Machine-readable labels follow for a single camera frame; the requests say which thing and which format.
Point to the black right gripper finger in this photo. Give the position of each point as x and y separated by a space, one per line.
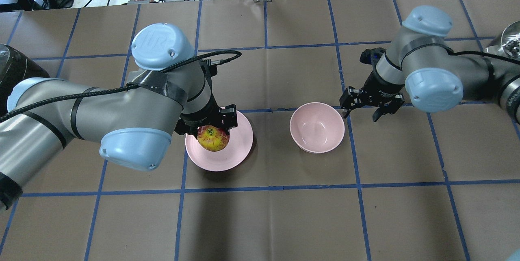
346 111
384 110

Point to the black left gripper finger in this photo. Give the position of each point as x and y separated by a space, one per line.
192 132
229 117

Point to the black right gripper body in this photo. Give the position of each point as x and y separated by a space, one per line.
378 90

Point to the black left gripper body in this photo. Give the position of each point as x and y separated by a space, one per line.
198 119

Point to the red yellow apple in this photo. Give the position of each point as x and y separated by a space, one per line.
212 138

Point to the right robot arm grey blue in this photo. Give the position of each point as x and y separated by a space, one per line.
435 77

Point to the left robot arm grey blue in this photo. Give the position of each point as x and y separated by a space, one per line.
170 93

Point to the pink plate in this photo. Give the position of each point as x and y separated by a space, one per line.
238 148

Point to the pink bowl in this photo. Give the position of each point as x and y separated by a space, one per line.
317 128

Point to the dark grey rice cooker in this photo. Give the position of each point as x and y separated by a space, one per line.
14 68

